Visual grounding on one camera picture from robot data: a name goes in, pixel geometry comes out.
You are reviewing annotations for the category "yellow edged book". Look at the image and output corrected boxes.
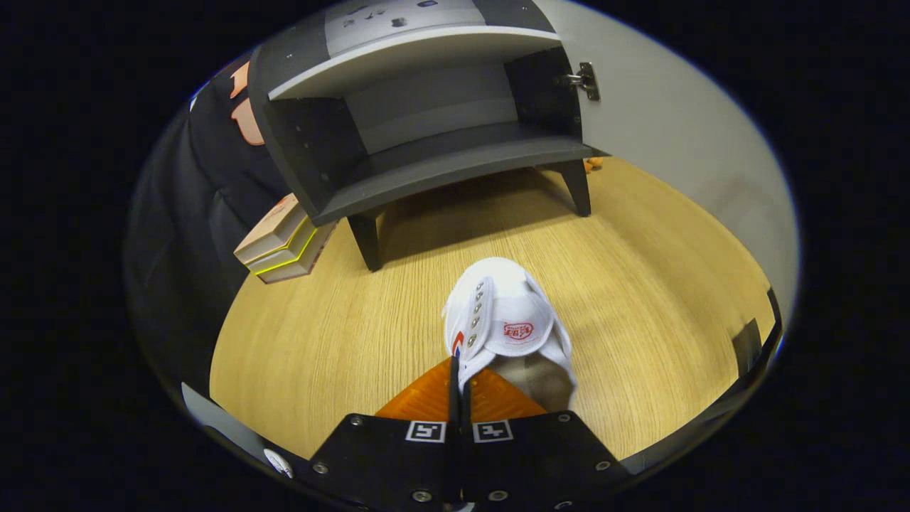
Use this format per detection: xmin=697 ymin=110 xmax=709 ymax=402
xmin=245 ymin=217 xmax=317 ymax=277

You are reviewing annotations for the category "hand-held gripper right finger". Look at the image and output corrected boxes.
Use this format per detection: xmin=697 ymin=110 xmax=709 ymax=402
xmin=461 ymin=366 xmax=630 ymax=511

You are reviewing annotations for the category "white shoe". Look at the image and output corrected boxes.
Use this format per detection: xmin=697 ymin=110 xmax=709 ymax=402
xmin=441 ymin=257 xmax=578 ymax=413

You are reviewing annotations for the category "beige orange cover book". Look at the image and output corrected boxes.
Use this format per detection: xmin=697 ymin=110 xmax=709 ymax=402
xmin=233 ymin=193 xmax=310 ymax=265

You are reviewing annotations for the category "metal door hinge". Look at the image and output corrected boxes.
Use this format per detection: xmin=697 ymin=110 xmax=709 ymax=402
xmin=562 ymin=62 xmax=601 ymax=102

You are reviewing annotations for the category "dark grey shoe cabinet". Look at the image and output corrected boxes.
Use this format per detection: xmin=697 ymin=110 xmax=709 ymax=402
xmin=247 ymin=0 xmax=609 ymax=272

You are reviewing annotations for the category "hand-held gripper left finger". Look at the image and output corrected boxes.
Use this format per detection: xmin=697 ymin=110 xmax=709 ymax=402
xmin=308 ymin=356 xmax=461 ymax=511

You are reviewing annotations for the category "black backdrop cloth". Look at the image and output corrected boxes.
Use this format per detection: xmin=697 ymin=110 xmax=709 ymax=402
xmin=124 ymin=53 xmax=314 ymax=399

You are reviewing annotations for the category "brown cover book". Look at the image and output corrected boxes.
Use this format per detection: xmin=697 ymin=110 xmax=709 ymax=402
xmin=256 ymin=220 xmax=338 ymax=285

